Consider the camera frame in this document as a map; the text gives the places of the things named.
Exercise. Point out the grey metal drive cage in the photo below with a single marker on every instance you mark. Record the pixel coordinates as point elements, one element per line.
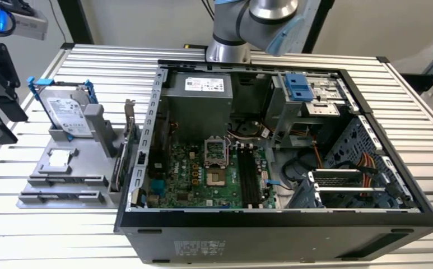
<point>288,117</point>

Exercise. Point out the silver CPU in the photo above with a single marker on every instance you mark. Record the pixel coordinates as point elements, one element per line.
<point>58,159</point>

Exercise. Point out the grey parts rack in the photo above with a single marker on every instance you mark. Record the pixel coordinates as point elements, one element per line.
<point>89,165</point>

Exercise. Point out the CPU socket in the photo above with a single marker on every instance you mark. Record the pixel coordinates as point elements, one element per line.
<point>216,178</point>

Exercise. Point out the black metal frame post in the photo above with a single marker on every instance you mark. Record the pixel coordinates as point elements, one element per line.
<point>82,25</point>
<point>319,28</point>

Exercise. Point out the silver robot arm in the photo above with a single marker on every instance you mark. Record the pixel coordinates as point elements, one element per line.
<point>232,28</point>

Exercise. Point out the green Dell motherboard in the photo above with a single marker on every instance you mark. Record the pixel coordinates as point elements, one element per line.
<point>220,196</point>

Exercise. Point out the blue plastic drive latch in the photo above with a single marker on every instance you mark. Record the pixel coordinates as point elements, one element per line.
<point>297,87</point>

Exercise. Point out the hard disk in blue carrier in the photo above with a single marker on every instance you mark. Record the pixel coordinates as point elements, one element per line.
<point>65,112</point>

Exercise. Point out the graphics card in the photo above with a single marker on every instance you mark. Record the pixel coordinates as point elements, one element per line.
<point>120,171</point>

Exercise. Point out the grey power supply unit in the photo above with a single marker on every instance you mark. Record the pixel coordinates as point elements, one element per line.
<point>197,112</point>

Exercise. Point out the RAM slot with white latches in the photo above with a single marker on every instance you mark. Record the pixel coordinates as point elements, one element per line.
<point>256,176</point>
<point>245,176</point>

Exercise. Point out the grey metal disk bay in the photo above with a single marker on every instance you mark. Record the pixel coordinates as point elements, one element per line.
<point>347,189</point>

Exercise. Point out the small yellow black connector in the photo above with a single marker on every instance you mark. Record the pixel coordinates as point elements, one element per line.
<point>188,45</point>

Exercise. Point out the black open PC case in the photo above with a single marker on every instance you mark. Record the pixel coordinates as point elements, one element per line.
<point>238,241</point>

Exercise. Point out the metal locking lever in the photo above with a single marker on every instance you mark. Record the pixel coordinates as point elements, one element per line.
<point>228,151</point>

